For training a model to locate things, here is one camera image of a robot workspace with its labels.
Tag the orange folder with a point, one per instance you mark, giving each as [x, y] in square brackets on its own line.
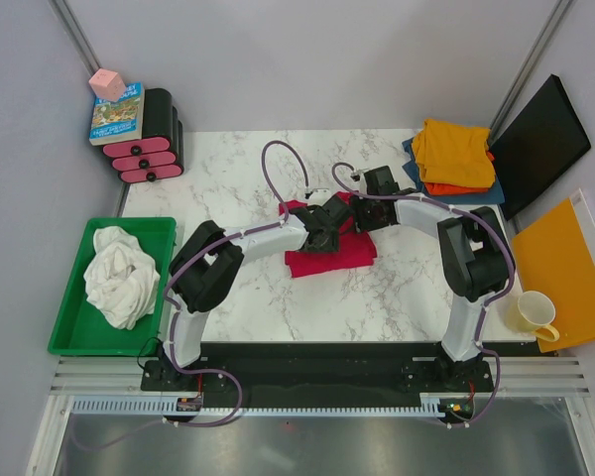
[552, 258]

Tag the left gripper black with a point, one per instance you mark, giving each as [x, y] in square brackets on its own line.
[332, 244]

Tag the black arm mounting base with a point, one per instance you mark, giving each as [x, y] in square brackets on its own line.
[319, 374]

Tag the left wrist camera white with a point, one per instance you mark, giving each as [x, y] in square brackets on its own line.
[317, 196]

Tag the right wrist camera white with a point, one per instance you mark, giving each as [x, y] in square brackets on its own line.
[356, 175]

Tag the white crumpled cloth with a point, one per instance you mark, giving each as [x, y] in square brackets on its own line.
[121, 281]

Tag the crimson red t-shirt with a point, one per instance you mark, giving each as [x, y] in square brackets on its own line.
[356, 250]

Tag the mustard yellow folded t-shirt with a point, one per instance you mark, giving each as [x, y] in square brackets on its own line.
[454, 154]

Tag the green plastic tray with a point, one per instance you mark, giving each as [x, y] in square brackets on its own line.
[81, 329]

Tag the black flat board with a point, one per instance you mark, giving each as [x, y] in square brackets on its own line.
[541, 144]

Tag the white slotted cable duct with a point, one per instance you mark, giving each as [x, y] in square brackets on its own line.
[181, 407]

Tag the black pink mini drawer unit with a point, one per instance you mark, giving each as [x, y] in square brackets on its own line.
[158, 154]

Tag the blue folded t-shirt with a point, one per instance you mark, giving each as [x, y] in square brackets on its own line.
[493, 196]

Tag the pale yellow mug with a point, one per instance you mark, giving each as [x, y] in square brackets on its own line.
[533, 313]

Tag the colourful paperback book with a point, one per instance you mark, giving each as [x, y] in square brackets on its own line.
[120, 121]

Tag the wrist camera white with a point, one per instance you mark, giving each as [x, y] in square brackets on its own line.
[317, 196]
[356, 175]

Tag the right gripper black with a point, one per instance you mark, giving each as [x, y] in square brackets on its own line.
[361, 222]

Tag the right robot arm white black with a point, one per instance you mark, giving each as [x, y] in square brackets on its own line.
[476, 261]

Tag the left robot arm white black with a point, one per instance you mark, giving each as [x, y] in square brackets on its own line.
[205, 268]

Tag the pink cube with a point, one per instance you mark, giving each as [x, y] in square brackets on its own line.
[107, 85]

